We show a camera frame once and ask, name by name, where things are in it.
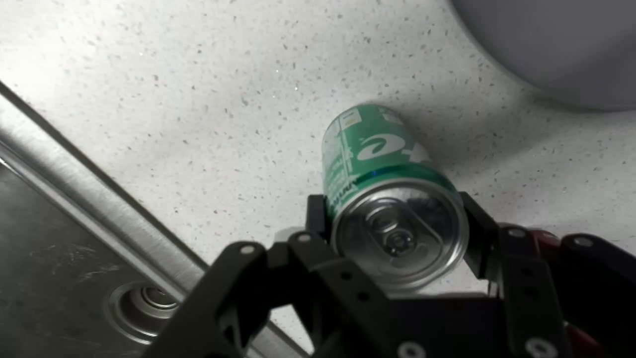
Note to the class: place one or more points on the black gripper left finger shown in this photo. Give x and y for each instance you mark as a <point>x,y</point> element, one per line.
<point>231,305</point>

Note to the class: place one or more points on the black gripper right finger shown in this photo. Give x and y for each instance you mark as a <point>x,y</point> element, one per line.
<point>519,281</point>

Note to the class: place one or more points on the green soda can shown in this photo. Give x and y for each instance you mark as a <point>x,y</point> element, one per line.
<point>394,213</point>

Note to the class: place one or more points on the grey round plate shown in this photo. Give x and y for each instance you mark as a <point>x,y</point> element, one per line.
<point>581,52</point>

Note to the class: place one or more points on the stainless steel sink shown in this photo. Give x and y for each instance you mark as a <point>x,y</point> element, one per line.
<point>86,271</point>

